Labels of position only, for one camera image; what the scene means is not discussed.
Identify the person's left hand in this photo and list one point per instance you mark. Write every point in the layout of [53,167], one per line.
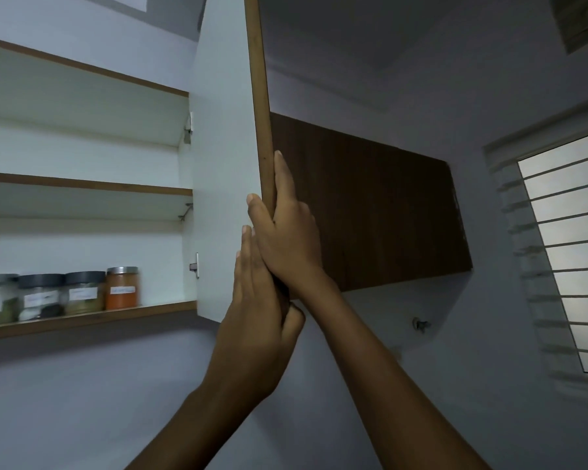
[259,337]

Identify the person's right hand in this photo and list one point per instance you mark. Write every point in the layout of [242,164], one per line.
[294,244]

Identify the orange spice jar silver lid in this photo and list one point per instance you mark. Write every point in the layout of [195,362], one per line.
[122,296]

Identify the yellow spice jar grey lid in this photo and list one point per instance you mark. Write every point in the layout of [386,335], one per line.
[84,278]

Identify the dark spice jar grey lid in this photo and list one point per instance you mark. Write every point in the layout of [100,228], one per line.
[40,281]

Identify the person's right forearm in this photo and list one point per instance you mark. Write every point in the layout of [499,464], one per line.
[397,396]

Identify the metal cabinet door hinge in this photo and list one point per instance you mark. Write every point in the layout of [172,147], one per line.
[188,127]
[195,266]

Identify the white cabinet shelf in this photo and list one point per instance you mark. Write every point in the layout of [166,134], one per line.
[78,200]

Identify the metal shelf support pin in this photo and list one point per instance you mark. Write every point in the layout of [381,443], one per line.
[186,211]

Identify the window with horizontal bars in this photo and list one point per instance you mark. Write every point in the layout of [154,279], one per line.
[568,239]

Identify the metal wall tap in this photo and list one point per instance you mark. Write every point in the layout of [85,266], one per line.
[420,325]

